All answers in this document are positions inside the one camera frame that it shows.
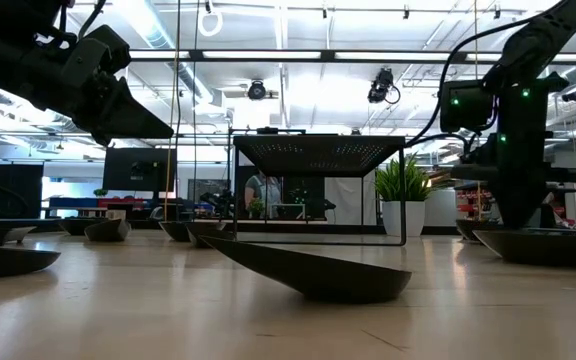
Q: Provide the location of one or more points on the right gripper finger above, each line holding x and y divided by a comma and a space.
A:
508, 200
528, 200

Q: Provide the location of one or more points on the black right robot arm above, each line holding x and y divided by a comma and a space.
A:
543, 35

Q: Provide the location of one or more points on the shelf rack with red bins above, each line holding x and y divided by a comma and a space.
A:
468, 207

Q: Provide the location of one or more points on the dark background cabinet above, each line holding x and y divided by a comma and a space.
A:
13, 190

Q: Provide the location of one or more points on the green plant in white pot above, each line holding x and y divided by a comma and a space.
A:
403, 217

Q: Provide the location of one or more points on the person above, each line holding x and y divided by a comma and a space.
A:
263, 192

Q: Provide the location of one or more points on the small green background plant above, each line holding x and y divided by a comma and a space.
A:
256, 206

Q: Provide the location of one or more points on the small white background table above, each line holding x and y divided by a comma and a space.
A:
288, 204

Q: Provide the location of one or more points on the black perforated metal shelf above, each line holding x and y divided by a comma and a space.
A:
318, 155

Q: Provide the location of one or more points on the black wall monitor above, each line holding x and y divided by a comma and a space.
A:
138, 170

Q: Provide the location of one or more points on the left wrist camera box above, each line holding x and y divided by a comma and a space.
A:
100, 47

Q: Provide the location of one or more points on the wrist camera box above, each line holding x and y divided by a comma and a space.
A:
468, 107
100, 47

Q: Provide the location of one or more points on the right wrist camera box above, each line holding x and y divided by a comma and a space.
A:
468, 107

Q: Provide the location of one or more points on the black security camera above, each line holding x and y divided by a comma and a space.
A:
574, 95

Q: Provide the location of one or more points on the black ceiling dome camera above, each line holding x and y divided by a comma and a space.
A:
256, 91

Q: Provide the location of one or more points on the black overhead frame beam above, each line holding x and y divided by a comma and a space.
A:
328, 56

